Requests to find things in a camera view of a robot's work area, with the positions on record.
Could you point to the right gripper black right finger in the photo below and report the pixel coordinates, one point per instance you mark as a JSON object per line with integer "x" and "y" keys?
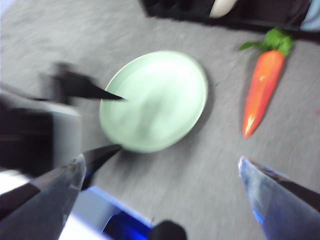
{"x": 282, "y": 205}

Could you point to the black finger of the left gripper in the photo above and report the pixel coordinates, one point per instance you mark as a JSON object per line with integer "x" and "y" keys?
{"x": 100, "y": 157}
{"x": 85, "y": 87}

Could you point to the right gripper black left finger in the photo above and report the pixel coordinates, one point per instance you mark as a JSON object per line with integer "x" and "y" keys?
{"x": 42, "y": 207}

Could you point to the pale green plate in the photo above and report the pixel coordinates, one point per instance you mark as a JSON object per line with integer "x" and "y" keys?
{"x": 155, "y": 100}

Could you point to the orange carrot with green leaves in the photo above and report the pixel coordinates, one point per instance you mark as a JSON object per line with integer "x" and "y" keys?
{"x": 262, "y": 85}

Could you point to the black plate rack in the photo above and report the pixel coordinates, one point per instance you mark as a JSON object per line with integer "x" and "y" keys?
{"x": 175, "y": 7}

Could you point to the beige plate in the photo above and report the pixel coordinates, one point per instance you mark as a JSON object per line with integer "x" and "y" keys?
{"x": 221, "y": 7}

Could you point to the blue plate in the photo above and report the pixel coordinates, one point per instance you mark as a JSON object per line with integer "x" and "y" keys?
{"x": 312, "y": 15}

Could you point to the black round knob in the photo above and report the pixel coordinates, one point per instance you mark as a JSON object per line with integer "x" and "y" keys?
{"x": 167, "y": 231}

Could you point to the blue and white mount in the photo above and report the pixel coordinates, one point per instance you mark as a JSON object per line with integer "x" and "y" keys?
{"x": 107, "y": 210}

